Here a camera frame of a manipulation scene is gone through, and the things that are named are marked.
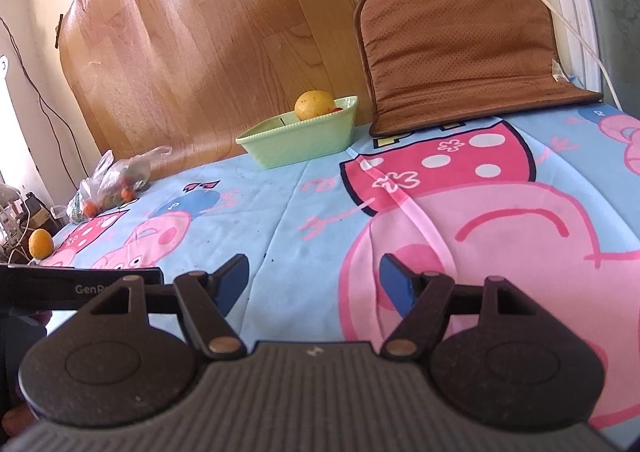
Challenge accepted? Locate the large yellow orange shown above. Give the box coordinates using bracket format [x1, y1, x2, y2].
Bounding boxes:
[294, 90, 335, 121]

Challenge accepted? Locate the person's left hand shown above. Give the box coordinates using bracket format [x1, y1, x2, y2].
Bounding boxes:
[1, 404, 36, 438]

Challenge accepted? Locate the small yellow fruit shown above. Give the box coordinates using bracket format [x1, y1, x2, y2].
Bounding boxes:
[28, 228, 54, 261]

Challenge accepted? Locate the clear plastic bag of tomatoes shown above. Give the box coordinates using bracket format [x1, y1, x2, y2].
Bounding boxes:
[66, 146, 172, 224]

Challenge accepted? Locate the Peppa Pig blue blanket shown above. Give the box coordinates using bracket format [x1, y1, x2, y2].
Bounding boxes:
[49, 104, 639, 446]

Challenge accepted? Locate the light green ceramic bowl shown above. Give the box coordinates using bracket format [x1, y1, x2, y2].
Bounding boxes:
[235, 96, 359, 169]

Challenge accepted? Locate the brown seat cushion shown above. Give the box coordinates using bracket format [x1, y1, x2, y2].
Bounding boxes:
[355, 0, 603, 136]

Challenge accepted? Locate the wooden pattern board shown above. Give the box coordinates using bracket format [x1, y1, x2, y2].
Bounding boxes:
[58, 0, 372, 175]

